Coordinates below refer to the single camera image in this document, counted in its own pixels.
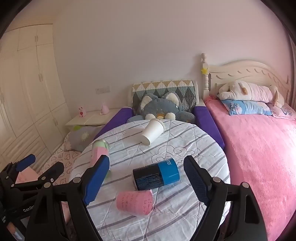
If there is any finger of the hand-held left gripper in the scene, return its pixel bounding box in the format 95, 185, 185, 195
13, 161, 65, 189
0, 154, 36, 186

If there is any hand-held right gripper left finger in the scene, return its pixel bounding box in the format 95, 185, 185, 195
28, 155, 110, 241

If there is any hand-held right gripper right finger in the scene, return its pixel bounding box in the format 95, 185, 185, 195
183, 155, 269, 241

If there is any blue and black can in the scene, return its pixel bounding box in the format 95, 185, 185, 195
132, 160, 180, 191

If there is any pink paper cup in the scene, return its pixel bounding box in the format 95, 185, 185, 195
116, 189, 154, 218

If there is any white paper cup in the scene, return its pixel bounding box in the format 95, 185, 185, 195
141, 118, 166, 146

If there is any pink and green cup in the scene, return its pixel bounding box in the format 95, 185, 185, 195
92, 140, 112, 180

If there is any person's left hand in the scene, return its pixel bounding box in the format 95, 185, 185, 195
7, 221, 25, 241

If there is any pink cloth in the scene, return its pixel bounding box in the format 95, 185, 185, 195
15, 168, 40, 183

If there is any heart print bed sheet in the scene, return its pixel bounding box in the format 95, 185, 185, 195
38, 132, 82, 184

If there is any grey flower pillow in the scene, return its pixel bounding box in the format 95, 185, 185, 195
64, 125, 105, 152

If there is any white striped quilt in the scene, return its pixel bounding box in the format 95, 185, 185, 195
69, 119, 231, 241

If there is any purple bed bumper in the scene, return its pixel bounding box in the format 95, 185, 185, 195
94, 108, 134, 142
193, 105, 226, 150

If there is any cream nightstand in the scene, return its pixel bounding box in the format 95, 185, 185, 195
65, 108, 121, 127

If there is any pink fleece blanket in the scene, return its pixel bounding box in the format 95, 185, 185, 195
205, 97, 296, 241

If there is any cream wardrobe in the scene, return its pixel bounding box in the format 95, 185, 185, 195
0, 23, 70, 168

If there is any grey plush cat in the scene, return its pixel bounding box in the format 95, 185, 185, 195
126, 92, 196, 124

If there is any blue printed pillow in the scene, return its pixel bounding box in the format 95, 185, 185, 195
221, 99, 274, 116

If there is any white plush animal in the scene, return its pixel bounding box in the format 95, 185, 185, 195
217, 80, 285, 108

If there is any diamond pattern quilted headboard cover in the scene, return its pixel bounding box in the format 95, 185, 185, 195
129, 80, 199, 112

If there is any pink printed pillow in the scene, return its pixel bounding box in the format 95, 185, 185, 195
266, 102, 296, 120

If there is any cream wooden headboard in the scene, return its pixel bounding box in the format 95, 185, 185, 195
200, 53, 292, 105

